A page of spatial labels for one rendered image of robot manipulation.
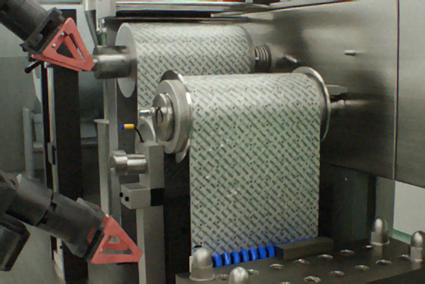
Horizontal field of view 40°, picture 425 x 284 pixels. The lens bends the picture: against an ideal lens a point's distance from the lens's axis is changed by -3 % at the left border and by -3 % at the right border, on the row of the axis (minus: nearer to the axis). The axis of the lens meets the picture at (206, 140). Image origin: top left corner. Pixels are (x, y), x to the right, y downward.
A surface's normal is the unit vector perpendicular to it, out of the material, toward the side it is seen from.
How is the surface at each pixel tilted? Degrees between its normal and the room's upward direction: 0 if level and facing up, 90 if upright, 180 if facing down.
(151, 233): 90
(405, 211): 90
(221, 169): 90
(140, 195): 90
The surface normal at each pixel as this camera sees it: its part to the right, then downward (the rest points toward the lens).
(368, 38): -0.90, 0.07
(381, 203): 0.42, 0.13
